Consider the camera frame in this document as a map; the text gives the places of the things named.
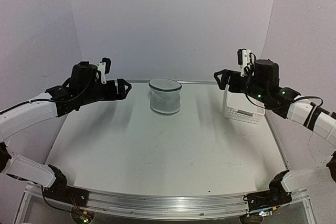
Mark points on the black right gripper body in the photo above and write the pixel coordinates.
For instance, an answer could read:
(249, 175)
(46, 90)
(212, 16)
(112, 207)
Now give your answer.
(255, 89)

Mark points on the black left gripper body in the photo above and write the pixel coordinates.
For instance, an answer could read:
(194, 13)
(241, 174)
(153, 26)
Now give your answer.
(90, 94)

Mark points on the white mesh laundry bag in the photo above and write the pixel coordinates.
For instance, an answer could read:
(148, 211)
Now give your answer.
(165, 95)

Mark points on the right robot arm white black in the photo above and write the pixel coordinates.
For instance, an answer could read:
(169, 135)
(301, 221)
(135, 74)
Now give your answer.
(290, 104)

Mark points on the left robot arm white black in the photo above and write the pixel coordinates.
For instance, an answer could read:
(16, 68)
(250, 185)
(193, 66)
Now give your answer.
(45, 106)

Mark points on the white plastic basket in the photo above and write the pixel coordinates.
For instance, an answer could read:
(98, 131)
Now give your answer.
(237, 107)

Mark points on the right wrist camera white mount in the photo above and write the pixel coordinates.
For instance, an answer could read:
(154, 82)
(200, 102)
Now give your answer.
(246, 60)

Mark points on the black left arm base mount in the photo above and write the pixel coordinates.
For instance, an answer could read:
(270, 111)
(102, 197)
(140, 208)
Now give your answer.
(62, 192)

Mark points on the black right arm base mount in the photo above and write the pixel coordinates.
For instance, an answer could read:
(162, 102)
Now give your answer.
(275, 196)

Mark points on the aluminium table front rail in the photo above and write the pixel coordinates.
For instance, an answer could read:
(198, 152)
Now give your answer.
(184, 207)

